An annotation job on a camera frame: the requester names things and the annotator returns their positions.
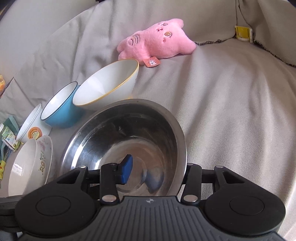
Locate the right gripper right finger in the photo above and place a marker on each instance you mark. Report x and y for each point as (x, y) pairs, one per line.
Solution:
(192, 180)

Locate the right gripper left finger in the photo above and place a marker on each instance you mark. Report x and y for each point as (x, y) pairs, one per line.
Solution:
(113, 174)

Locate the large white ceramic bowl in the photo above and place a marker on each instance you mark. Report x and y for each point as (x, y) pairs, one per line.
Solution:
(30, 169)

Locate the stainless steel bowl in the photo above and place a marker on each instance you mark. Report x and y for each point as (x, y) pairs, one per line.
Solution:
(141, 128)

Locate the blue enamel bowl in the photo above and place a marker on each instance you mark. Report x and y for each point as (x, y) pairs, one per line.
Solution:
(60, 112)

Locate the white plastic takeaway bowl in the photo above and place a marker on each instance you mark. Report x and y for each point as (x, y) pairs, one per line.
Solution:
(33, 127)

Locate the white bowl yellow rim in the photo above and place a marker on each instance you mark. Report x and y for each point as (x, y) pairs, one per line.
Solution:
(110, 84)

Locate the yellow toy charm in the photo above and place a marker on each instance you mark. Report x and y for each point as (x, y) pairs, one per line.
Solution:
(2, 168)

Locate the floral white plate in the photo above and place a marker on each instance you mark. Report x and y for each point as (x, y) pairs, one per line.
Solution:
(47, 152)

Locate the green towel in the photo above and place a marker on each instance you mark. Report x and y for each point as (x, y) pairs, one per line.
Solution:
(11, 123)

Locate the vitamin gummy bottle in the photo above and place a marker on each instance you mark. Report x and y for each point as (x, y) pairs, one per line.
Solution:
(9, 138)

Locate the beige sofa cover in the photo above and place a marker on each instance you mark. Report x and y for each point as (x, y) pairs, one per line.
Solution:
(234, 100)

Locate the yellow duck plush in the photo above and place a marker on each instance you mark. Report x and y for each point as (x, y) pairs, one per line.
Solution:
(2, 83)

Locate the colourful book on backrest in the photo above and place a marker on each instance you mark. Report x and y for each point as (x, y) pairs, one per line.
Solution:
(7, 84)

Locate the pink plush toy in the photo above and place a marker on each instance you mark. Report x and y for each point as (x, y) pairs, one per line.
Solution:
(162, 40)

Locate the yellow white small box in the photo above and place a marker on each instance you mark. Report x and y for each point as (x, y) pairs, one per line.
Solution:
(244, 34)

